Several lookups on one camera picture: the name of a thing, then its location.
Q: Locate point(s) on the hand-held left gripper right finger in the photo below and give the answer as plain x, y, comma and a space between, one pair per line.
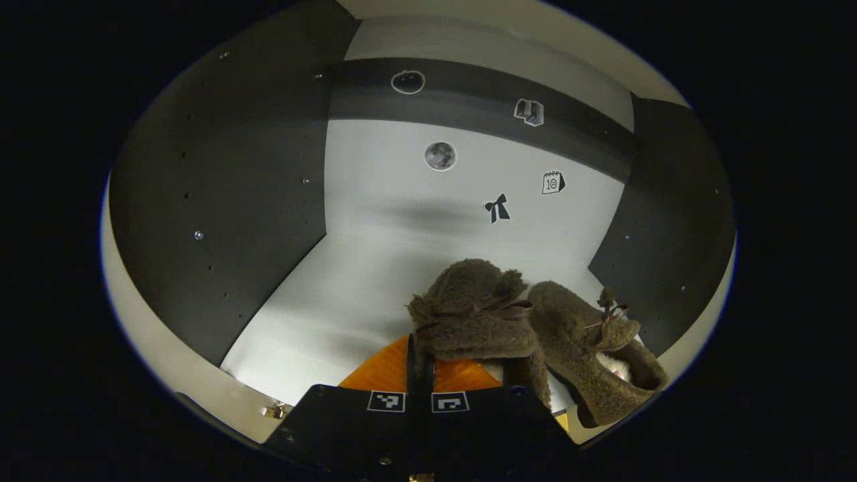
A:
482, 422

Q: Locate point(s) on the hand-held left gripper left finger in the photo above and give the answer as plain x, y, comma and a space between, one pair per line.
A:
361, 422

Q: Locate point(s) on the brown fuzzy shoe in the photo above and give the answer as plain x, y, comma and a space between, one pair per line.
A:
469, 314
582, 355

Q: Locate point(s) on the white grey shoe cabinet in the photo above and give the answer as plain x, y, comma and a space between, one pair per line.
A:
402, 254

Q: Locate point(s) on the white shoe cabinet door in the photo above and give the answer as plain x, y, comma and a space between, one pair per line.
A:
167, 361
699, 335

